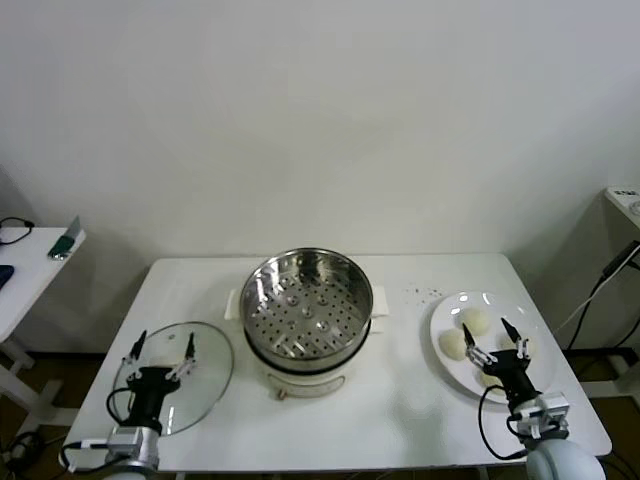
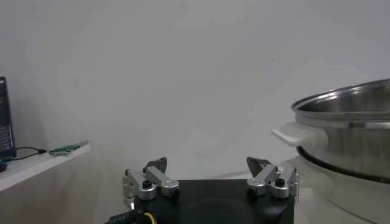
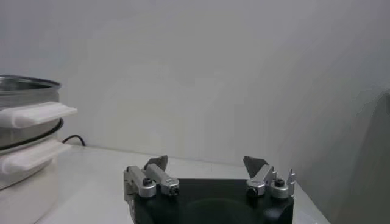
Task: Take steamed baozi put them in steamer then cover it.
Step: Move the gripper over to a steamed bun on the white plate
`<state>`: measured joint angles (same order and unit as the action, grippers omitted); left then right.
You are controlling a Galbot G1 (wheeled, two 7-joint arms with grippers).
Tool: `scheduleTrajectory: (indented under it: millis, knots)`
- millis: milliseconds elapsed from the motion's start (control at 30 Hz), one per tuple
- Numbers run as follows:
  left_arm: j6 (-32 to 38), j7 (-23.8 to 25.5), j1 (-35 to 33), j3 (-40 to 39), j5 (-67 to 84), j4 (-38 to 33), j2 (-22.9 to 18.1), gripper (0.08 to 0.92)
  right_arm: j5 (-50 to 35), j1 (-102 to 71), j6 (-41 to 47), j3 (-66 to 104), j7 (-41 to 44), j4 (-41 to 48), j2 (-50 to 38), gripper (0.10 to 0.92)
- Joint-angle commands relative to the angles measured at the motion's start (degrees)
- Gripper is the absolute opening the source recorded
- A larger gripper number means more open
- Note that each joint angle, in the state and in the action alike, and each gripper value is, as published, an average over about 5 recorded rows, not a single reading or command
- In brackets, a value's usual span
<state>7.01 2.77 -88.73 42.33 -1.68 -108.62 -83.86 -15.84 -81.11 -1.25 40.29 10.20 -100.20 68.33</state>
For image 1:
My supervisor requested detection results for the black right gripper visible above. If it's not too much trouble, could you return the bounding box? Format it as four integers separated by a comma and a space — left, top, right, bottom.
462, 317, 542, 404

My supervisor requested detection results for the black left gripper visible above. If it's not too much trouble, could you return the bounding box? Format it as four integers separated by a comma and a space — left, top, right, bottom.
121, 329, 197, 428

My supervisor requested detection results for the white steamed baozi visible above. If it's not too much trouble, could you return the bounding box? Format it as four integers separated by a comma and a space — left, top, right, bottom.
459, 308, 491, 336
499, 332, 539, 359
438, 329, 469, 362
477, 369, 507, 394

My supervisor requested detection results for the round glass pot lid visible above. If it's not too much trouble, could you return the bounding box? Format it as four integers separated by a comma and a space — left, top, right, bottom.
112, 321, 236, 439

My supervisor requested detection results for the perforated steel steamer basket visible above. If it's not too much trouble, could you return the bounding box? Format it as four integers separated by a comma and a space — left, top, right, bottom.
224, 246, 391, 371

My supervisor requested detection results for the white round plate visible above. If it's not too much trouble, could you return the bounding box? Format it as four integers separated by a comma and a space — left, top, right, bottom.
429, 291, 557, 406

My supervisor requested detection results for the white side table with laptop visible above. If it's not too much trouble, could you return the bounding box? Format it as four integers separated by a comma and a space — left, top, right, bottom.
0, 227, 87, 436

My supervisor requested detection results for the white side table with label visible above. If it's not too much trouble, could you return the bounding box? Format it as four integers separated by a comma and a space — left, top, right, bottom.
602, 185, 640, 396

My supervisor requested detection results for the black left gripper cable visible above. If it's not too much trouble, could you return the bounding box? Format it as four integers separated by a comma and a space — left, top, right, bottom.
105, 388, 134, 427

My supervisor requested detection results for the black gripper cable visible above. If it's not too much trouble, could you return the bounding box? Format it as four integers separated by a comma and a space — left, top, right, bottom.
477, 389, 530, 461
105, 388, 134, 427

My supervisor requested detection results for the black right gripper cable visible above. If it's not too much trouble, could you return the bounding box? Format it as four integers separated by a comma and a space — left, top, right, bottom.
477, 389, 530, 461

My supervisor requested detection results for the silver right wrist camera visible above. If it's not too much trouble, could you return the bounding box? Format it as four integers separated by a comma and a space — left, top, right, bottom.
510, 393, 571, 439

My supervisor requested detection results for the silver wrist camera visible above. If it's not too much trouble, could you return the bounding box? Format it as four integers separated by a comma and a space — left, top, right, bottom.
510, 393, 571, 439
105, 426, 151, 459

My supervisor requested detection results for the thin white cable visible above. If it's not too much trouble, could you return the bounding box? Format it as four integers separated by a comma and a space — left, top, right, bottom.
552, 259, 640, 334

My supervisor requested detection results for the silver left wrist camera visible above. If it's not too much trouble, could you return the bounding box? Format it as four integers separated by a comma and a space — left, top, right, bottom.
105, 426, 151, 459

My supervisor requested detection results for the black power adapter cable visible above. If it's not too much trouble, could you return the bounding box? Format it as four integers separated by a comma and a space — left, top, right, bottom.
567, 240, 640, 351

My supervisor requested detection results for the black floor cable bundle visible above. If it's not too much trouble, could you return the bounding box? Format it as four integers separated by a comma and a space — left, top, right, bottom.
0, 428, 67, 472

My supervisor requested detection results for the thin black laptop cable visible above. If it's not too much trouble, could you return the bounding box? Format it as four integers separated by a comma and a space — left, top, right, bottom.
0, 216, 35, 246

